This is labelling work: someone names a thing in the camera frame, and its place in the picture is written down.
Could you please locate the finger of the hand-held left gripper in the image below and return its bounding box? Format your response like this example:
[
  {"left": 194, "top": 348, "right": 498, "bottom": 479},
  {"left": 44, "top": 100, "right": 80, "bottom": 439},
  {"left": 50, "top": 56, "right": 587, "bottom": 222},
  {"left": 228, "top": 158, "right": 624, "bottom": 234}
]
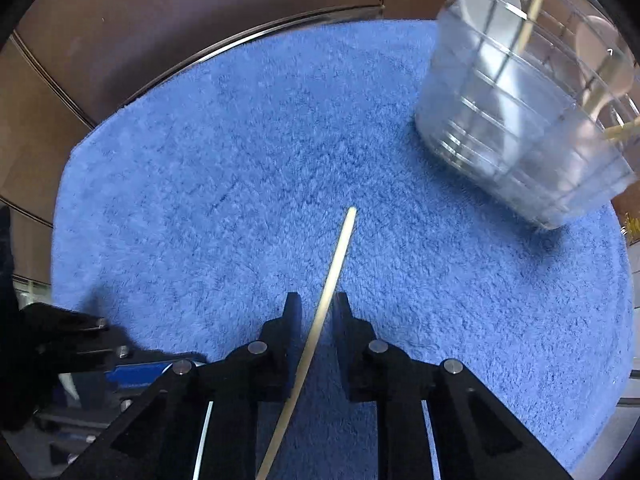
[
  {"left": 35, "top": 399, "right": 132, "bottom": 461},
  {"left": 20, "top": 305, "right": 207, "bottom": 389}
]

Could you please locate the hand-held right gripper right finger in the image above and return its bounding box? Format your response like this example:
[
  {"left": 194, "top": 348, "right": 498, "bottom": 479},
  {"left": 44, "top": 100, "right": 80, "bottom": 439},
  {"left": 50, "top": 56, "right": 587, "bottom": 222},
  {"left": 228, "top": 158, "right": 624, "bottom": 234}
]
[{"left": 333, "top": 291, "right": 573, "bottom": 480}]

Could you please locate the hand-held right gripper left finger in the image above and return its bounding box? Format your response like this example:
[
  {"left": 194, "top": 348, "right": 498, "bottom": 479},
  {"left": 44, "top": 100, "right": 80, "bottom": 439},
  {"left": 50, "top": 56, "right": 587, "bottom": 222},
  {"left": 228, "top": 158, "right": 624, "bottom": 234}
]
[{"left": 60, "top": 291, "right": 303, "bottom": 480}]

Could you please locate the clear plastic utensil holder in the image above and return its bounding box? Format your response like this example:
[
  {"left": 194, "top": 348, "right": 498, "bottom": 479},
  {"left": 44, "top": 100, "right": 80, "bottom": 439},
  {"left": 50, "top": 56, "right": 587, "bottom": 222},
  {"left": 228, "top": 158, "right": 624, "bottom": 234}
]
[{"left": 414, "top": 0, "right": 640, "bottom": 231}]

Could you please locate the small white ceramic spoon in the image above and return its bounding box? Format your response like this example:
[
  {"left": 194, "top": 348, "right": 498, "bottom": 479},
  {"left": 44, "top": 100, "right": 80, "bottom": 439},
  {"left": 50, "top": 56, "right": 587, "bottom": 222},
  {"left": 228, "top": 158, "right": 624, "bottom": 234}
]
[{"left": 457, "top": 0, "right": 523, "bottom": 126}]

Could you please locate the large pink ceramic spoon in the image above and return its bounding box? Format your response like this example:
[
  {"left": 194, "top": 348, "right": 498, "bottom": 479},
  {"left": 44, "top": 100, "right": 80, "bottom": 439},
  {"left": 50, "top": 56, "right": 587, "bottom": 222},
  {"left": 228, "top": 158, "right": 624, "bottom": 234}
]
[{"left": 574, "top": 15, "right": 636, "bottom": 116}]

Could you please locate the blue fluffy towel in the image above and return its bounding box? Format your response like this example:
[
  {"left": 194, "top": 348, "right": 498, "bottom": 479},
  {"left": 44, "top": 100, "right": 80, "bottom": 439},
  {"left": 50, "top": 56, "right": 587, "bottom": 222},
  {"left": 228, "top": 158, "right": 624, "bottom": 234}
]
[{"left": 50, "top": 19, "right": 636, "bottom": 480}]

